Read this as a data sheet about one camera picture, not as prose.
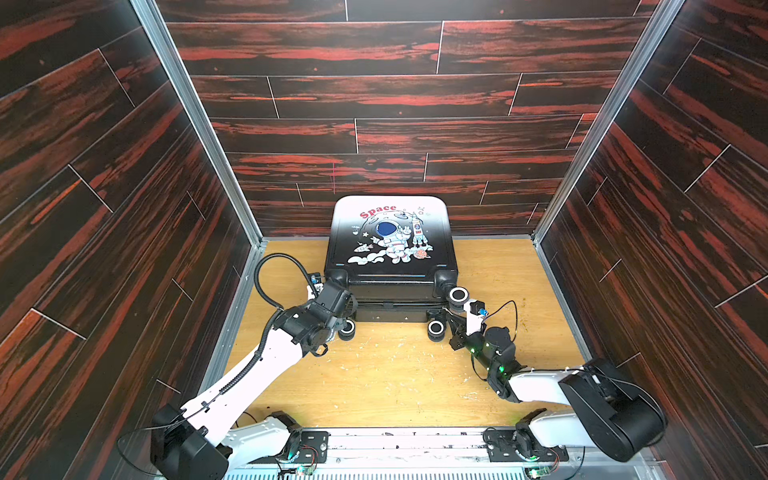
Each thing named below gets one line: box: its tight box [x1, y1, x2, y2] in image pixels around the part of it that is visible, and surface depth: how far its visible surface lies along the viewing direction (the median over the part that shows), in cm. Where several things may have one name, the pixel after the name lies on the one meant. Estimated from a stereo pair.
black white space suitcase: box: [324, 195, 459, 342], surface depth 90 cm
